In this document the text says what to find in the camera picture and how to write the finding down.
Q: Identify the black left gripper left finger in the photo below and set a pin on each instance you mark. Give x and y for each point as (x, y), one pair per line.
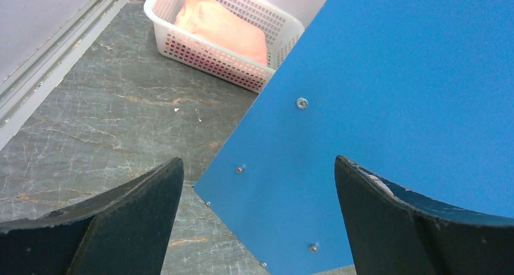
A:
(125, 230)

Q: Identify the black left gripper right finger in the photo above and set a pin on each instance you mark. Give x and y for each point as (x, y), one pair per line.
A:
(394, 230)

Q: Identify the blue pink yellow shelf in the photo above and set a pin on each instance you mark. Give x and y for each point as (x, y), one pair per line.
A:
(417, 91)

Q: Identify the white plastic basket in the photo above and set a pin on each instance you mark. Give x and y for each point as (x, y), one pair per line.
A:
(282, 32)

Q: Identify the orange cloth in basket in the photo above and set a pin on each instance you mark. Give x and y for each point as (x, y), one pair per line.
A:
(208, 19)

